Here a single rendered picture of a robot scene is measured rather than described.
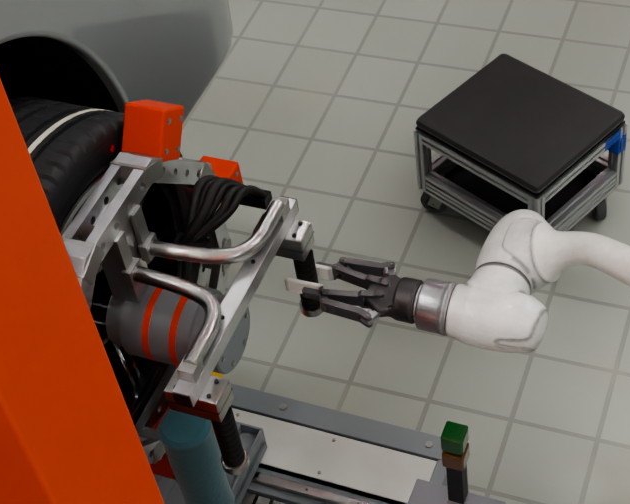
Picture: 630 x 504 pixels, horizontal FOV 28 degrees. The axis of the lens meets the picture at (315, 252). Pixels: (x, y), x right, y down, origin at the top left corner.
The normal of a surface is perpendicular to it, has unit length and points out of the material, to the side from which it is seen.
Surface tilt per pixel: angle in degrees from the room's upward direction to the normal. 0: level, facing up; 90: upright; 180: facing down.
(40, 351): 90
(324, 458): 0
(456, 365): 0
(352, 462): 0
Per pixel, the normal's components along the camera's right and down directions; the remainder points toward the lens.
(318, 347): -0.11, -0.67
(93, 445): 0.93, 0.19
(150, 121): -0.36, 0.20
